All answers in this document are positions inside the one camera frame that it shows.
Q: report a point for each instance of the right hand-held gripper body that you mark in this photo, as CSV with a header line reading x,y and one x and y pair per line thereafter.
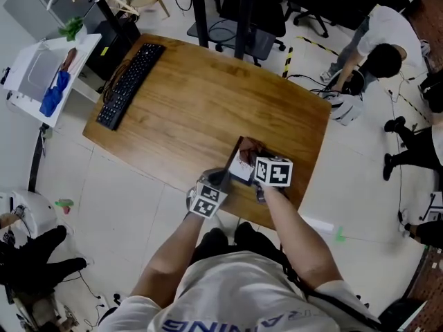
x,y
273,173

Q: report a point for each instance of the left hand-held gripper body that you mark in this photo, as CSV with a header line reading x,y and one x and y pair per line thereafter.
x,y
206,201

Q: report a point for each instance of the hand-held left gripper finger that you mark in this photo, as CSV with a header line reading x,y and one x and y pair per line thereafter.
x,y
225,182
212,175

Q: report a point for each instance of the black picture frame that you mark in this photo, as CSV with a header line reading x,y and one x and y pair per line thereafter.
x,y
240,171

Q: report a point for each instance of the brown cloth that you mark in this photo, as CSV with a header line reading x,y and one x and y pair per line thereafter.
x,y
251,150

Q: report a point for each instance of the person's right forearm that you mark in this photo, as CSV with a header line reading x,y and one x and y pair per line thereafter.
x,y
301,247

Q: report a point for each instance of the person's left forearm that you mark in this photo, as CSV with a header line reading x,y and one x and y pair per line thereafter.
x,y
169,261

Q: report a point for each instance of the person's black trousers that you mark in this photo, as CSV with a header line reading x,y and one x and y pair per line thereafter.
x,y
235,240

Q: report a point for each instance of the white grey floor device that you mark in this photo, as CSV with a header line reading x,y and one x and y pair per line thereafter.
x,y
346,107

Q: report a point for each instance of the person's white t-shirt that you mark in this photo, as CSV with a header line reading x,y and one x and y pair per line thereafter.
x,y
235,296

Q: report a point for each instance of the yellow black floor tape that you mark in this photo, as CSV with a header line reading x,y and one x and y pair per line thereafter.
x,y
289,59

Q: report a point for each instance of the black keyboard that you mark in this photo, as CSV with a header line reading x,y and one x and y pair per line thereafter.
x,y
129,85

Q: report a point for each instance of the green red toy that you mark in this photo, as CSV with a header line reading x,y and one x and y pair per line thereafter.
x,y
65,206

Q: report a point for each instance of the black monitor stand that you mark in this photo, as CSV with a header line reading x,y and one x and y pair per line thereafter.
x,y
239,36

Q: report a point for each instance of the black office chair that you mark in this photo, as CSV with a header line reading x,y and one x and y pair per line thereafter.
x,y
257,16
311,21

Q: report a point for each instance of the black computer tower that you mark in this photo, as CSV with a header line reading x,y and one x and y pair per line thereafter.
x,y
114,47

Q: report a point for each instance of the white round bin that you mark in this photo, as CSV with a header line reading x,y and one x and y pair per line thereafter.
x,y
31,213

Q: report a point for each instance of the blue cloth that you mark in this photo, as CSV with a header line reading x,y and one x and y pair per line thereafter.
x,y
55,93

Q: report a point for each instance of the white side table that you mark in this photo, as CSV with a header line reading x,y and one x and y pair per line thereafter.
x,y
86,47

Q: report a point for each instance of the brown brush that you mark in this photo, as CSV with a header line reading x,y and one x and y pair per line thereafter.
x,y
70,59

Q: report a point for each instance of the black coat rack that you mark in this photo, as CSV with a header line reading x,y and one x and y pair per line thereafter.
x,y
110,16

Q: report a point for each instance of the potted green plant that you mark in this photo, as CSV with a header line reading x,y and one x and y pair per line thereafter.
x,y
72,29

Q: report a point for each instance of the white box appliance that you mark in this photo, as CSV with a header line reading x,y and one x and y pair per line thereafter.
x,y
34,71

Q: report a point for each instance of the grey cabinet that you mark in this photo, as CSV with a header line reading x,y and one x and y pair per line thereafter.
x,y
38,2

